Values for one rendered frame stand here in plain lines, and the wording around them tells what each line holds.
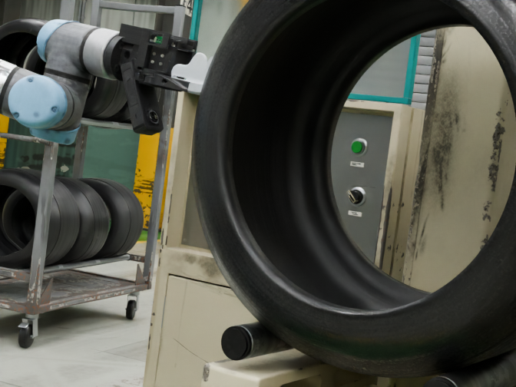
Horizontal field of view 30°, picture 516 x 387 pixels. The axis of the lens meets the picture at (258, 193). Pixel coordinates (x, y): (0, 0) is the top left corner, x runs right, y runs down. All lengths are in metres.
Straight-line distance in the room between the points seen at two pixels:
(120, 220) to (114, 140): 6.38
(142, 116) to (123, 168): 10.44
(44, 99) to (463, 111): 0.62
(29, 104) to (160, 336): 0.93
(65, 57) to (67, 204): 3.48
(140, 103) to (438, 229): 0.49
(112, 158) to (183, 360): 9.87
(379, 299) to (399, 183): 0.53
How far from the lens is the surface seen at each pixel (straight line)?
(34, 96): 1.41
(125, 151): 11.88
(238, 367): 1.28
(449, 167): 1.50
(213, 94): 1.27
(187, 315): 2.14
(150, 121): 1.45
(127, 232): 5.66
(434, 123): 1.52
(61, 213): 4.94
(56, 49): 1.56
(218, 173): 1.25
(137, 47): 1.48
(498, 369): 1.26
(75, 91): 1.55
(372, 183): 1.96
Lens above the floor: 1.16
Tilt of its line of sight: 3 degrees down
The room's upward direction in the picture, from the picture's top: 7 degrees clockwise
